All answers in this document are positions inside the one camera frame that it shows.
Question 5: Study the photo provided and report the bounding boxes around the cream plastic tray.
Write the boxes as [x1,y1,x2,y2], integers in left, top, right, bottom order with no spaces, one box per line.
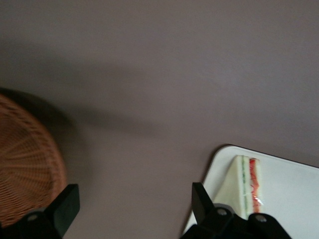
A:
[182,143,319,239]

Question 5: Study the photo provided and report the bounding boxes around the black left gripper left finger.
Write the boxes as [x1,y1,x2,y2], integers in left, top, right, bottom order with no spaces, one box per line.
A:
[0,183,81,239]

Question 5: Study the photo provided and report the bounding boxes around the brown wicker basket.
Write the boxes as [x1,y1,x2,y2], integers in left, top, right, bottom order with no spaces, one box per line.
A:
[0,93,67,229]

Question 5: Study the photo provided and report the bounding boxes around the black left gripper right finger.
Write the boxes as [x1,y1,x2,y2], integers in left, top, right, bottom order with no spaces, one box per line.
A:
[181,182,293,239]

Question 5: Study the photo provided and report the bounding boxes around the triangle sandwich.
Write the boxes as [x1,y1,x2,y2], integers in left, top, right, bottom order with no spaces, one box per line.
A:
[213,154,265,221]

